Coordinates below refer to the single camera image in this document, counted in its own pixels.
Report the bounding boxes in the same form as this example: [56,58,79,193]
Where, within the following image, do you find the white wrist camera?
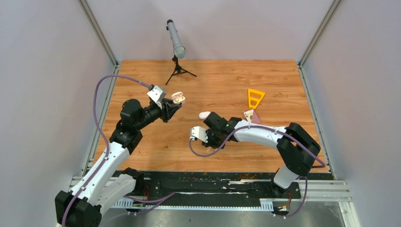
[147,85,166,109]
[190,126,208,142]

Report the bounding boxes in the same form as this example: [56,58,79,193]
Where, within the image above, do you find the white gold-trimmed earbud case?
[171,92,185,104]

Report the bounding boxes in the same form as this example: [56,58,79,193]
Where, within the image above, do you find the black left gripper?
[135,98,182,131]

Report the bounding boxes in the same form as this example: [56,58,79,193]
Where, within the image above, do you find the white cable duct strip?
[106,197,275,212]

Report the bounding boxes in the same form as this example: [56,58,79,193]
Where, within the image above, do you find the yellow triangular plastic frame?
[247,88,265,109]

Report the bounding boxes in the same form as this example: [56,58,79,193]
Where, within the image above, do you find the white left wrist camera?
[147,85,166,109]

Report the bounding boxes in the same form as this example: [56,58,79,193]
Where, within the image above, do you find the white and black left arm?
[55,96,185,227]

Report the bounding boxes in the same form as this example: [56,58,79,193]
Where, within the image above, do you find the white oval earbud case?
[198,111,211,120]

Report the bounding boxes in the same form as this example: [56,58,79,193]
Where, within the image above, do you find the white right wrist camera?
[190,126,208,142]

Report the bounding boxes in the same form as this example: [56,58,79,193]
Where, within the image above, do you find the black microphone tripod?
[165,55,197,85]

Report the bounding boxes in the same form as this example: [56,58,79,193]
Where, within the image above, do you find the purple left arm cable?
[61,75,176,227]

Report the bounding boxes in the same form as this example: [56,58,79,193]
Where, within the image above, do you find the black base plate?
[129,171,302,208]

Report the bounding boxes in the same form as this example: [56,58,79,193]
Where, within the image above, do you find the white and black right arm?
[190,112,326,198]

